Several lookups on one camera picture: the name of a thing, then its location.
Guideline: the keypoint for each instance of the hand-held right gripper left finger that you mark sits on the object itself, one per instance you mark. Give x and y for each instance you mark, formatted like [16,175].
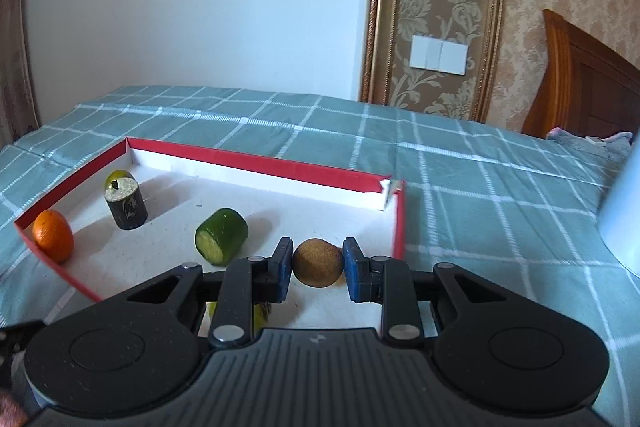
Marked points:
[284,269]

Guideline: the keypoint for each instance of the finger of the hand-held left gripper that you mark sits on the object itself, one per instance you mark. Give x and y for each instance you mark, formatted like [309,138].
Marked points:
[15,336]

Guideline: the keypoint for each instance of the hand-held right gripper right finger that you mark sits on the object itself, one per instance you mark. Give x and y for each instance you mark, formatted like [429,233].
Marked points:
[352,272]

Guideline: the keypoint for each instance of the brown kiwi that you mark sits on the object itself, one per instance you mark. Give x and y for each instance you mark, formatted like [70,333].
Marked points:
[318,263]

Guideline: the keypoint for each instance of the red cardboard box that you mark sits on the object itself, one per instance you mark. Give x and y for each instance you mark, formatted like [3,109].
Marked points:
[310,207]

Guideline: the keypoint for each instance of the yellow-green fruit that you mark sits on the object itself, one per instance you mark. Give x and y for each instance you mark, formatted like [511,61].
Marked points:
[119,176]
[259,319]

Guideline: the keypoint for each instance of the green cucumber piece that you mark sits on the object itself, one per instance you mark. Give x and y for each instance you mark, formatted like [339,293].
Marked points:
[222,234]

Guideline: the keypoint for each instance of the orange mandarin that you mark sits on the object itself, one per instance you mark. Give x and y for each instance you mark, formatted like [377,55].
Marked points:
[52,237]

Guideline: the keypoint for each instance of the dark cucumber stub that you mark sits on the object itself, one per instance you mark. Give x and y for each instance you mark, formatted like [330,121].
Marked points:
[127,209]

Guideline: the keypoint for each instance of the white electric kettle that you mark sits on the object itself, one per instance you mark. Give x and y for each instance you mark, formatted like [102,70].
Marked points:
[622,222]

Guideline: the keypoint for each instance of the wooden headboard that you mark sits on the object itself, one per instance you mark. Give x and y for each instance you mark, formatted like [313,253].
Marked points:
[580,87]

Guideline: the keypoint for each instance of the pale pink grey cloth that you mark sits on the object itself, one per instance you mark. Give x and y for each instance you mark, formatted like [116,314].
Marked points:
[617,141]

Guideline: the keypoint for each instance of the brown patterned curtain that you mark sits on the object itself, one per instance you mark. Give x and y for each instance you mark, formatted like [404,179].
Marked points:
[15,32]

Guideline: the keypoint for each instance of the white wall switch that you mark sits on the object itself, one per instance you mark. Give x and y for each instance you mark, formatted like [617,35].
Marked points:
[439,54]

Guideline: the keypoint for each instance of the golden wall frame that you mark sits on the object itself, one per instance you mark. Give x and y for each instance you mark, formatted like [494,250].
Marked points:
[377,7]

